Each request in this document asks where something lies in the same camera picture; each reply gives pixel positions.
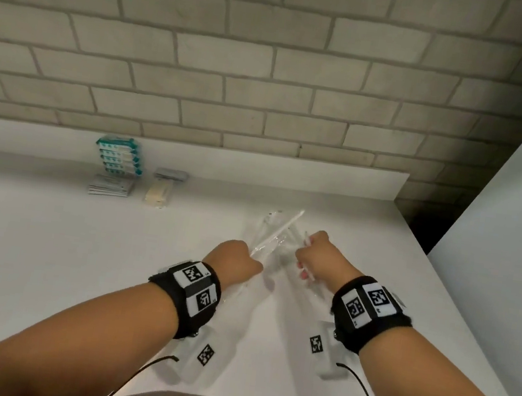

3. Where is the person's left hand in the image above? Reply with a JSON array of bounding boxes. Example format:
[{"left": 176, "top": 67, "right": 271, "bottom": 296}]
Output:
[{"left": 200, "top": 235, "right": 268, "bottom": 299}]

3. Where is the person's right hand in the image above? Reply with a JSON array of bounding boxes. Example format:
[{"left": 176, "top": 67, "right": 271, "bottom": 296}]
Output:
[{"left": 289, "top": 227, "right": 365, "bottom": 300}]

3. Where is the clear plastic wrapper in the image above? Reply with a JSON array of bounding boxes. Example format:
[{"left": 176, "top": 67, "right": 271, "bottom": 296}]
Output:
[{"left": 239, "top": 206, "right": 337, "bottom": 303}]

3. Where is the person's left forearm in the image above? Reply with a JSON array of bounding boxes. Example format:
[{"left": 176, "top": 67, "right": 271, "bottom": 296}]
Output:
[{"left": 0, "top": 260, "right": 187, "bottom": 396}]

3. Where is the black left wristband with markers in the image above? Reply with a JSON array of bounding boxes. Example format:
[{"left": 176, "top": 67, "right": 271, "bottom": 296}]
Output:
[{"left": 140, "top": 254, "right": 227, "bottom": 346}]

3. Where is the black wristband with markers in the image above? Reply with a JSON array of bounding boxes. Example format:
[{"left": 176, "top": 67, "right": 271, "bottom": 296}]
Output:
[
  {"left": 140, "top": 254, "right": 227, "bottom": 346},
  {"left": 325, "top": 271, "right": 419, "bottom": 363}
]

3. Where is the black right wristband with markers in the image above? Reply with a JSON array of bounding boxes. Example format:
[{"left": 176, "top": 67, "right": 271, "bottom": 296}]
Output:
[{"left": 325, "top": 271, "right": 419, "bottom": 363}]

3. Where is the white backsplash board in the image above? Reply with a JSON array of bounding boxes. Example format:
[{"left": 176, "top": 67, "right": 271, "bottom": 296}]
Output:
[{"left": 0, "top": 116, "right": 411, "bottom": 212}]

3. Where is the beige wrapped sticks bundle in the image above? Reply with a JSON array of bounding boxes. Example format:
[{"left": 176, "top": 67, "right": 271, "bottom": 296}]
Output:
[{"left": 143, "top": 177, "right": 177, "bottom": 211}]

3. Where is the small grey packets pile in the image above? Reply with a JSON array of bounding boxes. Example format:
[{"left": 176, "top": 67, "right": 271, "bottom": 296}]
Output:
[{"left": 153, "top": 166, "right": 191, "bottom": 185}]

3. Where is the stack of grey flat packets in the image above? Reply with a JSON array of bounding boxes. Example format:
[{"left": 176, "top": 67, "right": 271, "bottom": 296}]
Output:
[{"left": 87, "top": 172, "right": 136, "bottom": 201}]

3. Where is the stack of teal packets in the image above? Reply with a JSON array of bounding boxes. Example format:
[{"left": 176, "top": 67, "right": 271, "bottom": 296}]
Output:
[{"left": 91, "top": 133, "right": 148, "bottom": 180}]

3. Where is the white right wrist camera module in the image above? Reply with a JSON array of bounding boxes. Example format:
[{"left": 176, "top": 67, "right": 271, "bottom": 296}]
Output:
[{"left": 303, "top": 320, "right": 358, "bottom": 384}]

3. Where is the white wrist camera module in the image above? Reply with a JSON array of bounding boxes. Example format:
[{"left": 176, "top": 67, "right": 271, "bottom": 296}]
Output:
[
  {"left": 167, "top": 310, "right": 245, "bottom": 392},
  {"left": 303, "top": 320, "right": 358, "bottom": 384}
]

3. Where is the white left wrist camera module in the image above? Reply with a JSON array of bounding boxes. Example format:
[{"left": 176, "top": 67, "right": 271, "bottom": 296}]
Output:
[{"left": 167, "top": 310, "right": 245, "bottom": 392}]

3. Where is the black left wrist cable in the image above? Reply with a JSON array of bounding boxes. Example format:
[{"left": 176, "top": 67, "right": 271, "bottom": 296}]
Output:
[{"left": 105, "top": 346, "right": 181, "bottom": 396}]

